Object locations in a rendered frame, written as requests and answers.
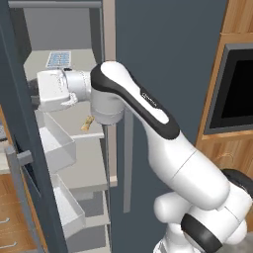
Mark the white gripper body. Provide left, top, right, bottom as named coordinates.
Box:
left=36, top=67, right=79, bottom=114

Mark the blue ice cube tray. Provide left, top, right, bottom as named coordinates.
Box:
left=45, top=50, right=73, bottom=69

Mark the white door bin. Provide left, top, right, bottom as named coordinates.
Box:
left=35, top=110, right=78, bottom=174
left=50, top=173, right=87, bottom=241

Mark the grey fridge door handle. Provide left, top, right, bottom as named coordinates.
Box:
left=123, top=108, right=135, bottom=214

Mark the tan food piece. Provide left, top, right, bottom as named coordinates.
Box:
left=80, top=115, right=96, bottom=132

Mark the dark grey fridge door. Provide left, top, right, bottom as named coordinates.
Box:
left=110, top=0, right=229, bottom=253

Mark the grey freezer door handle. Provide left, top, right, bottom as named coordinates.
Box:
left=4, top=144, right=44, bottom=253

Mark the grey fridge cabinet with shelves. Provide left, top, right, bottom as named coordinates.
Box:
left=7, top=0, right=119, bottom=253

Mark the black built-in oven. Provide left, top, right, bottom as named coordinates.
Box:
left=203, top=42, right=253, bottom=135

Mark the wooden oven cupboard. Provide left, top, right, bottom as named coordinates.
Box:
left=195, top=0, right=253, bottom=233

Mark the dark grey freezer door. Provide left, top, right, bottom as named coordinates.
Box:
left=0, top=0, right=69, bottom=253

